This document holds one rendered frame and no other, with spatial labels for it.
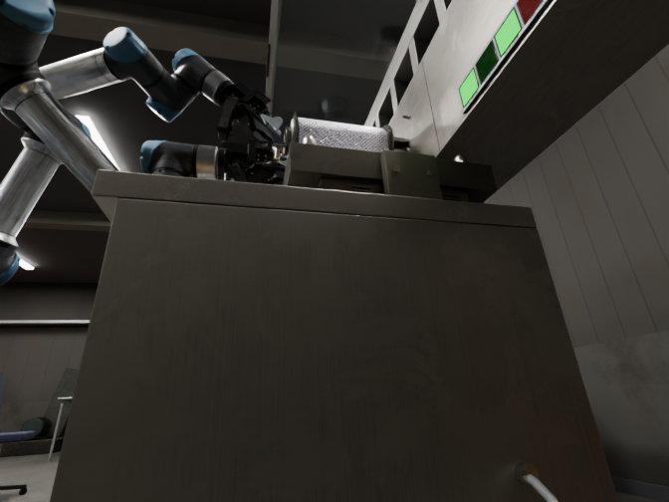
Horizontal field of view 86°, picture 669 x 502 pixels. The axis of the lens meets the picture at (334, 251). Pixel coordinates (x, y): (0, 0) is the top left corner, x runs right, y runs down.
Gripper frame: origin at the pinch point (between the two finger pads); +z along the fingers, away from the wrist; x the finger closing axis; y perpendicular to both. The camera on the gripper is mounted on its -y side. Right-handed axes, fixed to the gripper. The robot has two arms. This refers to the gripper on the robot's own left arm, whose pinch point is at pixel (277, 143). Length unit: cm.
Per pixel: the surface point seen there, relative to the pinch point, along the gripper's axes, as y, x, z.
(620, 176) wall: 199, 73, 135
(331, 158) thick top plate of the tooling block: -12.7, -25.3, 20.5
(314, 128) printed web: 6.6, -5.5, 5.8
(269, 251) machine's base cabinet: -35, -31, 26
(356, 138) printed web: 12.6, -5.6, 15.3
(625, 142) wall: 214, 62, 122
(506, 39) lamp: 19, -41, 31
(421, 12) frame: 51, -18, 6
